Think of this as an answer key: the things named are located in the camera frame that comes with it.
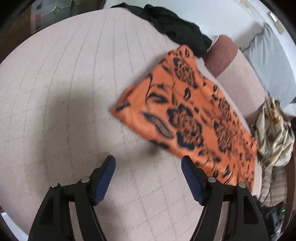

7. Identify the orange floral blouse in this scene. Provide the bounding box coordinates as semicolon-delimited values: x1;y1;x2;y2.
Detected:
112;44;258;193

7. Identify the pink sofa armrest bolster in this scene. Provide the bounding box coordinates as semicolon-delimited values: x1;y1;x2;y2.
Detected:
205;35;269;126

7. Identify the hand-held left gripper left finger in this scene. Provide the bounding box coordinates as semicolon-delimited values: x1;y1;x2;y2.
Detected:
28;155;116;241

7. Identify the black cloth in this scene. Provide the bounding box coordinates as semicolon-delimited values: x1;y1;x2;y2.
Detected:
110;3;213;58

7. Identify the cream floral cloth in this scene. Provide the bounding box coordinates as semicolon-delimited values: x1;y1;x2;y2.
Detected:
250;96;295;167

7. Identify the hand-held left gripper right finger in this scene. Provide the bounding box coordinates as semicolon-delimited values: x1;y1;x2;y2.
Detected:
181;155;270;241

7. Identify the wooden door with glass panel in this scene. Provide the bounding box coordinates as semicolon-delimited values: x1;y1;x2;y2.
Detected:
0;0;104;37

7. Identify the grey pillow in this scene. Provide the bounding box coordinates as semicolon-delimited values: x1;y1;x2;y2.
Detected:
239;22;296;109

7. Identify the striped beige cloth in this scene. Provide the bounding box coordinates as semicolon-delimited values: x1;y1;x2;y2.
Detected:
258;162;289;208

